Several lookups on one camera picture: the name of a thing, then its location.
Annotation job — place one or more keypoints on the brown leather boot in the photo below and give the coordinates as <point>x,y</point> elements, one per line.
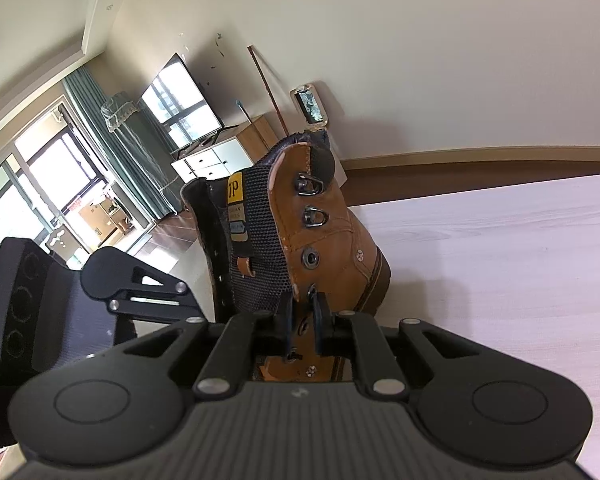
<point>330,260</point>

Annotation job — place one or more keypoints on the flat screen television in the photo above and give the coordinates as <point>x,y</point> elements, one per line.
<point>180,95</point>

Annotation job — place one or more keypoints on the white wooden TV cabinet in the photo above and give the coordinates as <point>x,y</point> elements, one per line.
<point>230,155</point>

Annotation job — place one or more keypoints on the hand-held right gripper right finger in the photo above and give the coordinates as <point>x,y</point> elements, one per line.
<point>322,327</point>

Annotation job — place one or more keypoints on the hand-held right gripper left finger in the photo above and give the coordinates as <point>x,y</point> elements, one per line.
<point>286,330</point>

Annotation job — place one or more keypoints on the balcony cardboard boxes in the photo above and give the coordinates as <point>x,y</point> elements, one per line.
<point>102,217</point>

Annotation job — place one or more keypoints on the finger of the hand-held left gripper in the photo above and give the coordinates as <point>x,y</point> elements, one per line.
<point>167,311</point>

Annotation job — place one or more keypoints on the glass balcony door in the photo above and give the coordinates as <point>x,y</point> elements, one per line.
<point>30,185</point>

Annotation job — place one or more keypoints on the covered floor air conditioner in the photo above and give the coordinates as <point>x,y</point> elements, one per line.
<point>140,160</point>

